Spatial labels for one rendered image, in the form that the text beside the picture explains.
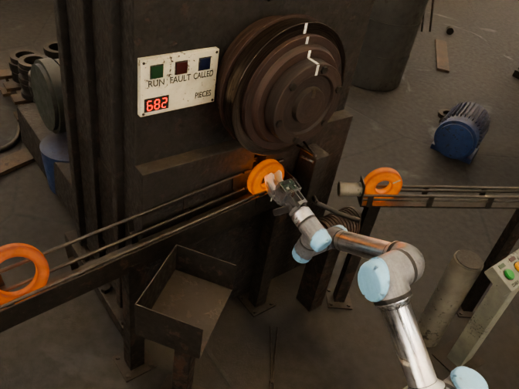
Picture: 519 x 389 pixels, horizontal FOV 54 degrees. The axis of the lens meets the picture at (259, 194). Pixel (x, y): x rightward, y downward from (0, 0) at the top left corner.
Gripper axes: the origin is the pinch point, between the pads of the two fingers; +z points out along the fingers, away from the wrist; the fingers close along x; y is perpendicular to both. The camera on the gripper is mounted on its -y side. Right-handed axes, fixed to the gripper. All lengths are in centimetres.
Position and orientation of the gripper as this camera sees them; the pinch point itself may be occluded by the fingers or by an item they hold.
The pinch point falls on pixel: (266, 174)
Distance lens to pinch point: 190.6
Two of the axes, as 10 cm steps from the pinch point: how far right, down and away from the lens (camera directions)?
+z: -5.3, -7.5, 3.9
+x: -7.9, 2.8, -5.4
